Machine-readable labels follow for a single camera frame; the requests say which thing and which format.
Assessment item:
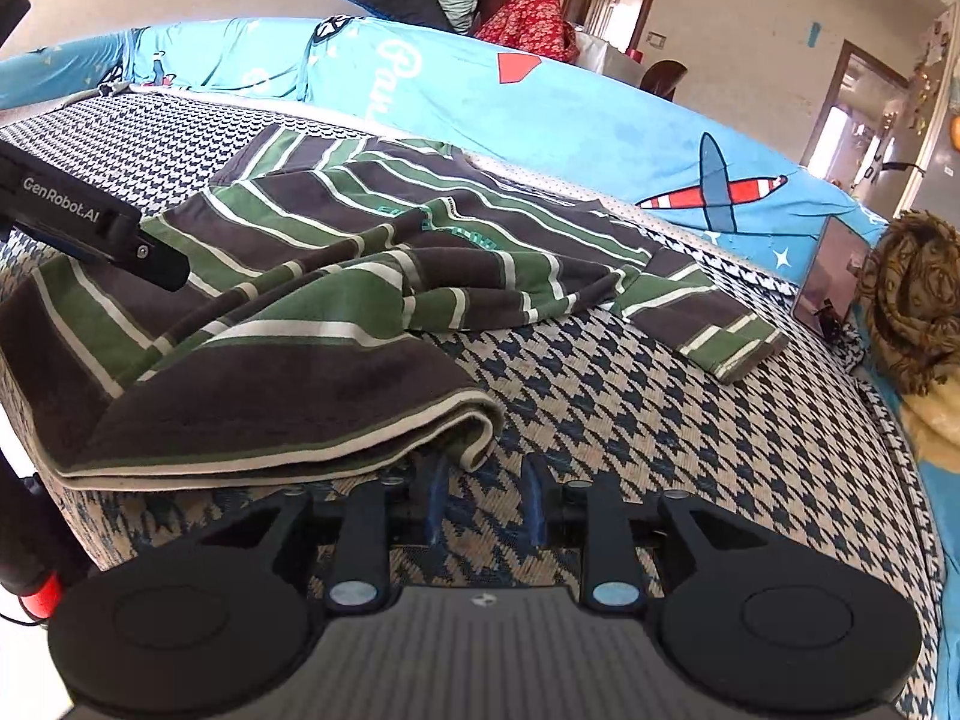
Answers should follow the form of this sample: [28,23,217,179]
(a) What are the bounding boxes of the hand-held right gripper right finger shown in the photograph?
[522,456,752,614]

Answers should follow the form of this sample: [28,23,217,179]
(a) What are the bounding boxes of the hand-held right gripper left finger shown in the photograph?
[199,456,452,614]

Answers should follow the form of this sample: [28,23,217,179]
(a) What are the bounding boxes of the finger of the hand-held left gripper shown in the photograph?
[97,214,191,292]

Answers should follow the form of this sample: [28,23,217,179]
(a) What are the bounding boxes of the green brown striped shirt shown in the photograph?
[0,124,790,494]

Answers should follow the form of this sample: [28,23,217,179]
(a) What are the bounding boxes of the blue white houndstooth mat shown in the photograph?
[0,86,947,720]

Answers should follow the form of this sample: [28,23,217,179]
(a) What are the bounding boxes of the blue printed sofa cover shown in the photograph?
[0,15,893,301]

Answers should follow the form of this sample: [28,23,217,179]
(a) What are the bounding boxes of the yellow blanket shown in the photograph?
[898,381,960,467]

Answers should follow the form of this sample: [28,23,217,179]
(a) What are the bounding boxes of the brown patterned scarf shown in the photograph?
[855,210,960,395]

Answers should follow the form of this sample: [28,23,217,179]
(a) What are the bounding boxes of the red floral cloth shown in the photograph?
[472,0,583,65]

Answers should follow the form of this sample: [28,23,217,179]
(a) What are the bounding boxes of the white tablecloth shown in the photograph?
[576,31,647,85]

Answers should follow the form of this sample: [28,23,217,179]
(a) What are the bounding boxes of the grey refrigerator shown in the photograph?
[874,11,960,220]

